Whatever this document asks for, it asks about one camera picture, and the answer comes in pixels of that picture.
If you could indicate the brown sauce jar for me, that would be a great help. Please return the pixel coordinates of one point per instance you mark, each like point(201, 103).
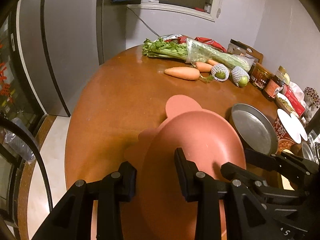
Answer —
point(260, 76)

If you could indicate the instant noodle cup white lid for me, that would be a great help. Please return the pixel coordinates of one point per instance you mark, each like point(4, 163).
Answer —
point(287, 130)

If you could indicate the pink plastic plate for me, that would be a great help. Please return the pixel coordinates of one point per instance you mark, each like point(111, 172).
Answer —
point(159, 209)

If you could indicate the red snack bag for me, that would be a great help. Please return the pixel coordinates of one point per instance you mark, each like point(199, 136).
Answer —
point(182, 39)

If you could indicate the red tissue box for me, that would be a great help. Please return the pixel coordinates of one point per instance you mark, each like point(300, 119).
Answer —
point(295, 96)

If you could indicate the round metal plate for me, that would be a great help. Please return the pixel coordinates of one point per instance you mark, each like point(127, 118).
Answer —
point(254, 128)

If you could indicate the white dish with food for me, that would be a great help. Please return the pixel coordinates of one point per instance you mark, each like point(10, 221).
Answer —
point(283, 102)

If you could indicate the dark soy sauce bottle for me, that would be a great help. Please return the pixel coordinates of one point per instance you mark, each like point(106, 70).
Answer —
point(276, 84)

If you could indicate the green fruit in foam net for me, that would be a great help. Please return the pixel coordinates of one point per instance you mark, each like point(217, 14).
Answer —
point(220, 72)

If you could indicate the celery bunch in bag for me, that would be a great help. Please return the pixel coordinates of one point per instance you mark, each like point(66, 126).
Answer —
point(193, 51)

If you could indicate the wooden chair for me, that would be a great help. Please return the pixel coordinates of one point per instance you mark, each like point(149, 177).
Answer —
point(240, 49)

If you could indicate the large carrot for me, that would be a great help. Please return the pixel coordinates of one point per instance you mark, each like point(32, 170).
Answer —
point(187, 73)

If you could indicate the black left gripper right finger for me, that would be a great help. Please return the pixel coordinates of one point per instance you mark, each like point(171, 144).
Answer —
point(197, 186)

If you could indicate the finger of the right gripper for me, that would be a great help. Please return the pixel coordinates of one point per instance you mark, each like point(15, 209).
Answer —
point(241, 179)
point(290, 166)

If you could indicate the grey refrigerator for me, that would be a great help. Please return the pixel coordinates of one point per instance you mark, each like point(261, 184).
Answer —
point(62, 43)

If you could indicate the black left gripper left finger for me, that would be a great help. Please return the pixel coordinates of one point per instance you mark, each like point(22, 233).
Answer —
point(72, 216)

